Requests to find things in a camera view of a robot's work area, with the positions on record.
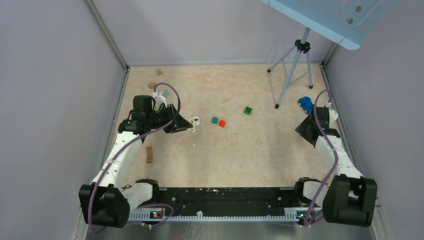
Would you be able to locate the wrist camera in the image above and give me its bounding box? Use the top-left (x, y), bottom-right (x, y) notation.
top-left (324, 101), bottom-right (339, 125)
top-left (152, 90), bottom-right (170, 111)

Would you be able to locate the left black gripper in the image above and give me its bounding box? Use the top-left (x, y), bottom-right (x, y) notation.
top-left (146, 103), bottom-right (193, 133)

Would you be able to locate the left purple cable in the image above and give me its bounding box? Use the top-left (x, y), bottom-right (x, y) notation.
top-left (87, 82), bottom-right (181, 235)

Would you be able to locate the orange-red small cube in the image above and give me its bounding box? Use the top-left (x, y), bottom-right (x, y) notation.
top-left (218, 120), bottom-right (226, 128)

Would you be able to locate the wooden cube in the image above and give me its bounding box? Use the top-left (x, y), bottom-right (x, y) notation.
top-left (156, 68), bottom-right (163, 76)
top-left (148, 81), bottom-right (156, 90)

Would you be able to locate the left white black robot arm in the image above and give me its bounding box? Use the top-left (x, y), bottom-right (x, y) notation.
top-left (78, 95), bottom-right (196, 228)

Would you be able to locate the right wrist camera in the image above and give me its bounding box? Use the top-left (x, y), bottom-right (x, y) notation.
top-left (324, 101), bottom-right (339, 125)

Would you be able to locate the teal small cube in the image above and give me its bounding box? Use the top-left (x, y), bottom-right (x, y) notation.
top-left (211, 116), bottom-right (219, 124)

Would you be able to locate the light blue perforated panel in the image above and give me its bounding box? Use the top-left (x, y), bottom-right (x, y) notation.
top-left (263, 0), bottom-right (396, 51)

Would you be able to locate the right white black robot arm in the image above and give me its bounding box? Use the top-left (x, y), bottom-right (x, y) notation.
top-left (293, 106), bottom-right (378, 227)

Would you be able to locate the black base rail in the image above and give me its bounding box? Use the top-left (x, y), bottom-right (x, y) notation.
top-left (147, 187), bottom-right (311, 218)

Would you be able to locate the far wooden cube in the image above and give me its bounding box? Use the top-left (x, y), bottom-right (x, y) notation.
top-left (156, 68), bottom-right (163, 76)

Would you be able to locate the blue toy car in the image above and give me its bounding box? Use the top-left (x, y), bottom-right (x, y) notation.
top-left (297, 96), bottom-right (315, 115)

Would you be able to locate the beige rounded block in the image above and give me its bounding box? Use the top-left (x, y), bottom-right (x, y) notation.
top-left (188, 119), bottom-right (197, 133)

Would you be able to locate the white earbud charging case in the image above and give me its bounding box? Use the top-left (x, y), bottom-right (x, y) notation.
top-left (192, 116), bottom-right (200, 126)

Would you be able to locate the near wooden cube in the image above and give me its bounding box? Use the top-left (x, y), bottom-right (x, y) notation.
top-left (148, 81), bottom-right (156, 90)

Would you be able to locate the wooden arch block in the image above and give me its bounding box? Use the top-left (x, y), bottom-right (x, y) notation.
top-left (145, 145), bottom-right (153, 164)

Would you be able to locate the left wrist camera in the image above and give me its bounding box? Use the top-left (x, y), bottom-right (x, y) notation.
top-left (152, 90), bottom-right (170, 111)

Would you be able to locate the grey tripod stand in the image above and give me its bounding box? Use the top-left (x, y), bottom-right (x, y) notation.
top-left (267, 27), bottom-right (314, 109)

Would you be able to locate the dark green toy brick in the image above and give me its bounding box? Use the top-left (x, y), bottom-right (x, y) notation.
top-left (244, 106), bottom-right (253, 116)

